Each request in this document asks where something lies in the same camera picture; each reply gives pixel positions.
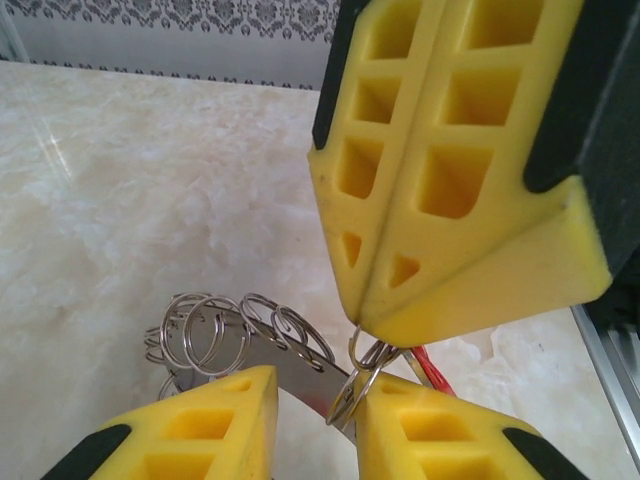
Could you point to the key with red tag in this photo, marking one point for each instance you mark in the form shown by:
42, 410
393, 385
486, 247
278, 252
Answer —
430, 370

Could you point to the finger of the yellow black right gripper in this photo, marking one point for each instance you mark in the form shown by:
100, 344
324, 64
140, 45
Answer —
350, 210
500, 280

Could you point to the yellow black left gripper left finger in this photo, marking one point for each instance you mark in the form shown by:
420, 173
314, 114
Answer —
245, 420

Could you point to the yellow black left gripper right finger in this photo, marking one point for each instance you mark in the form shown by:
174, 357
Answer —
380, 440

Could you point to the silver perforated keyring disc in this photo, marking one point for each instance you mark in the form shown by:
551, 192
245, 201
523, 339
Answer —
300, 372

